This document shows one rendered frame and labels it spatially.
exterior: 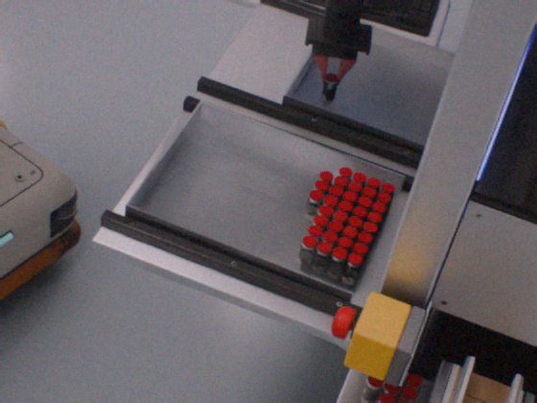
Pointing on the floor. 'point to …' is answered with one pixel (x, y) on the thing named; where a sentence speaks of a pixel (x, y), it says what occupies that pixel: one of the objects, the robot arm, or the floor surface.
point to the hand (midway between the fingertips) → (331, 78)
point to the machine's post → (457, 144)
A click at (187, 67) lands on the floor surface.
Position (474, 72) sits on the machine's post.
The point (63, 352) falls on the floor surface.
